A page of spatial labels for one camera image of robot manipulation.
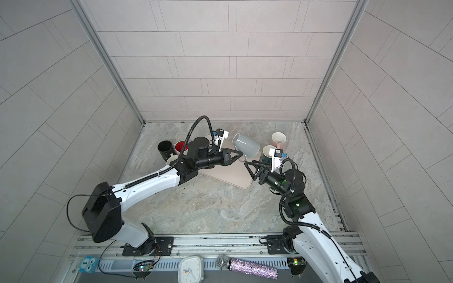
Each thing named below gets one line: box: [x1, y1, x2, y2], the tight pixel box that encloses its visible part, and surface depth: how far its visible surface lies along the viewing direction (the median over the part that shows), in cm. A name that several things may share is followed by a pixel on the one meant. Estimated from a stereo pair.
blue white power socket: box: [78, 255, 100, 274], surface depth 67 cm
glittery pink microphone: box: [215, 254, 279, 281], surface depth 65 cm
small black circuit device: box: [286, 255, 308, 276], surface depth 69 cm
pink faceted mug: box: [270, 131, 287, 150], surface depth 98 cm
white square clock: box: [178, 255, 204, 283], surface depth 64 cm
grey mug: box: [232, 133, 261, 163], surface depth 72 cm
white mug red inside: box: [174, 140, 190, 156], surface depth 97 cm
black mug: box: [157, 140, 173, 162], surface depth 95 cm
